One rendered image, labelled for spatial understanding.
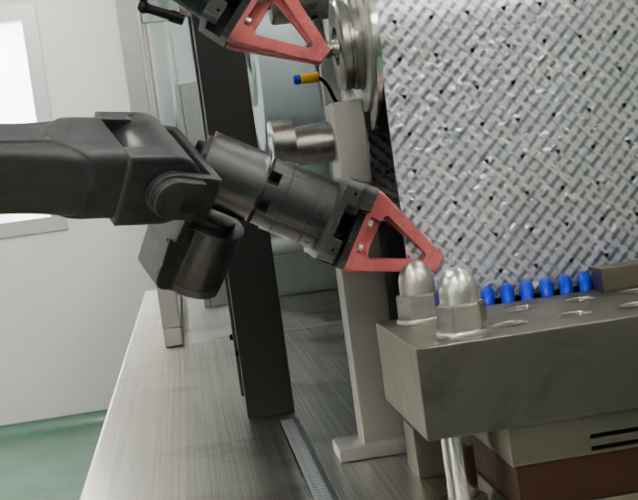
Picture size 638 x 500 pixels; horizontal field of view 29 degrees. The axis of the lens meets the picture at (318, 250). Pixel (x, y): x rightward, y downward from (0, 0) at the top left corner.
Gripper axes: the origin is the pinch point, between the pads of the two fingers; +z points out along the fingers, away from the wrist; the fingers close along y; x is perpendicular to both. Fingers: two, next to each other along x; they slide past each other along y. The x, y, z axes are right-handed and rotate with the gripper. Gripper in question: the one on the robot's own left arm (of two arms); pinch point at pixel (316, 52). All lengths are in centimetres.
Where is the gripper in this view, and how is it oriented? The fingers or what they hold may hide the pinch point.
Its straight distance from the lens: 102.3
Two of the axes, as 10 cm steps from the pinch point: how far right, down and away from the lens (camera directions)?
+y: 1.1, 0.5, -9.9
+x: 5.3, -8.5, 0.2
